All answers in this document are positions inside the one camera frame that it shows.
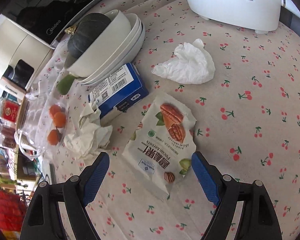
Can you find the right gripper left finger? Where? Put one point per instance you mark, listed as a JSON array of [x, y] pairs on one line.
[[43, 218]]

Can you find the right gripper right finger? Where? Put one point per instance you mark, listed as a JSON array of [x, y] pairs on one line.
[[258, 219]]

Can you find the orange tangerine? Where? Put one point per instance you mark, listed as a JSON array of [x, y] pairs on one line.
[[59, 120], [54, 137], [54, 109]]

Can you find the cream crumpled paper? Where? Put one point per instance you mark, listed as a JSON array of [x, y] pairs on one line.
[[91, 136]]

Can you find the pecan snack wrapper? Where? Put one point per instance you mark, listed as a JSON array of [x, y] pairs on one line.
[[159, 151]]

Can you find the clear glass jar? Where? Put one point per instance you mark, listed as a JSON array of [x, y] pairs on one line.
[[34, 125]]

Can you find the cherry print tablecloth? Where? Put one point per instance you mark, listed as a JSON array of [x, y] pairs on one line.
[[248, 124]]

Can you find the blue white small box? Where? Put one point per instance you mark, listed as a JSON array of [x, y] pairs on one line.
[[119, 91]]

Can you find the white crumpled tissue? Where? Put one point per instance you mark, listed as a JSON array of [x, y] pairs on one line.
[[191, 65]]

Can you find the white air fryer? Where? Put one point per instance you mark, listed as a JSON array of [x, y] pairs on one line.
[[22, 57]]

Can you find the stacked white plates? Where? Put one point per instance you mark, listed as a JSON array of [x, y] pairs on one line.
[[126, 52]]

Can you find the dark green pumpkin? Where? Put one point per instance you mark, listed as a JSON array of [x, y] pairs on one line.
[[85, 32]]

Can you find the white bowl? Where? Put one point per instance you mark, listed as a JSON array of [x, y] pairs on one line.
[[116, 34]]

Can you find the black microwave oven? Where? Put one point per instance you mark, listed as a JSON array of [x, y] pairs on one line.
[[43, 18]]

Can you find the white electric cooking pot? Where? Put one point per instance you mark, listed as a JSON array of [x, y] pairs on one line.
[[262, 16]]

